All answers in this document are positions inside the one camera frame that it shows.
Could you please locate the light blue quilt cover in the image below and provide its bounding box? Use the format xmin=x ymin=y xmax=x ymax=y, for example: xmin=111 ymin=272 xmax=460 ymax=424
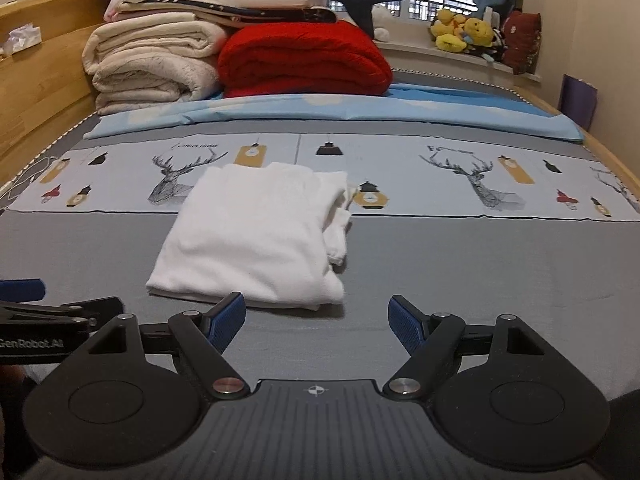
xmin=82 ymin=84 xmax=585 ymax=142

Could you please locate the wooden bed side rail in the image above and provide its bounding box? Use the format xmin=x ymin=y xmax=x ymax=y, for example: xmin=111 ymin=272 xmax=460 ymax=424
xmin=515 ymin=85 xmax=640 ymax=196

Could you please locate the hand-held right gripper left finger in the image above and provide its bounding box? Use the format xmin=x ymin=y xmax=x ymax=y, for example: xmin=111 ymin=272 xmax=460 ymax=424
xmin=92 ymin=291 xmax=251 ymax=401

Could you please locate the white tissue pack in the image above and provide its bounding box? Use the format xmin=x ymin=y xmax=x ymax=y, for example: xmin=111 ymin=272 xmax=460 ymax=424
xmin=0 ymin=22 xmax=43 ymax=56

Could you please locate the grey printed bed sheet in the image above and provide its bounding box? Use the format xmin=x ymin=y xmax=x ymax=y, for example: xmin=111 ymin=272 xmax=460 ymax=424
xmin=0 ymin=110 xmax=640 ymax=401

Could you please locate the dark red cushion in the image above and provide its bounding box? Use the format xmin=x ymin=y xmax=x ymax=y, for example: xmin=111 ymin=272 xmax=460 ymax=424
xmin=502 ymin=10 xmax=543 ymax=75

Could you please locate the white window sill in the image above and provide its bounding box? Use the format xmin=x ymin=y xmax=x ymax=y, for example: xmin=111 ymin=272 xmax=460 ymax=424
xmin=375 ymin=35 xmax=543 ymax=83

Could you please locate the red folded blanket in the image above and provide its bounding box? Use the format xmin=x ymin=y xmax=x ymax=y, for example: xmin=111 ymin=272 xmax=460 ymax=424
xmin=217 ymin=20 xmax=393 ymax=98

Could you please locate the white long-sleeve shirt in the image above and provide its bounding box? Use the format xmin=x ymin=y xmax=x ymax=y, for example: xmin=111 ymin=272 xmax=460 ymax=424
xmin=146 ymin=161 xmax=357 ymax=311

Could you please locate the wooden headboard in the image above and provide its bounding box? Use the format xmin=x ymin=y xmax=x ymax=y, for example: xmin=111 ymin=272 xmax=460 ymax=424
xmin=0 ymin=0 xmax=123 ymax=181

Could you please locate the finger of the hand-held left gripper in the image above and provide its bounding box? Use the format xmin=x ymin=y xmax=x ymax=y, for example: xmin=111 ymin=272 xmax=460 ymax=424
xmin=0 ymin=278 xmax=47 ymax=303
xmin=0 ymin=296 xmax=124 ymax=333

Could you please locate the purple box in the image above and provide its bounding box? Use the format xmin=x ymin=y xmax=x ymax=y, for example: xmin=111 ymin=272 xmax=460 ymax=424
xmin=557 ymin=74 xmax=598 ymax=131

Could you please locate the yellow plush toy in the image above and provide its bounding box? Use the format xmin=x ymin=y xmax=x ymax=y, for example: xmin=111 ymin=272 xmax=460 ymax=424
xmin=431 ymin=8 xmax=468 ymax=53
xmin=462 ymin=17 xmax=497 ymax=52

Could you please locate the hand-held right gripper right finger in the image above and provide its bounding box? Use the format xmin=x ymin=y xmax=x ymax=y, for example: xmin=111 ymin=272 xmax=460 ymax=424
xmin=382 ymin=295 xmax=551 ymax=401

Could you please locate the dark star-print cloth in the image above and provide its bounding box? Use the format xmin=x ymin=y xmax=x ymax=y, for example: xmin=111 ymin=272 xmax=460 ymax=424
xmin=172 ymin=0 xmax=338 ymax=25

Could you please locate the cream fleece blanket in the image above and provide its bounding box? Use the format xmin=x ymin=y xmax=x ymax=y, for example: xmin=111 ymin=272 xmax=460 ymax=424
xmin=81 ymin=12 xmax=231 ymax=81
xmin=92 ymin=57 xmax=223 ymax=116

